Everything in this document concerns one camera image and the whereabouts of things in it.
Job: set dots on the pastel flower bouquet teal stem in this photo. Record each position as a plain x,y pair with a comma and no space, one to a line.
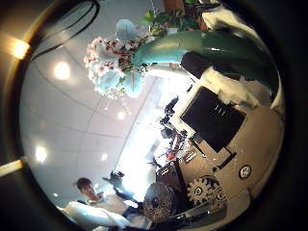
166,49

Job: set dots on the person in white shirt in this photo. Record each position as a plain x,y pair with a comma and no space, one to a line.
88,189

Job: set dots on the round ceiling light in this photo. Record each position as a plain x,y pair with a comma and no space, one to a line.
62,70
121,115
40,154

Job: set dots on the green leafy plant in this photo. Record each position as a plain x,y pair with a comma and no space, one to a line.
166,19

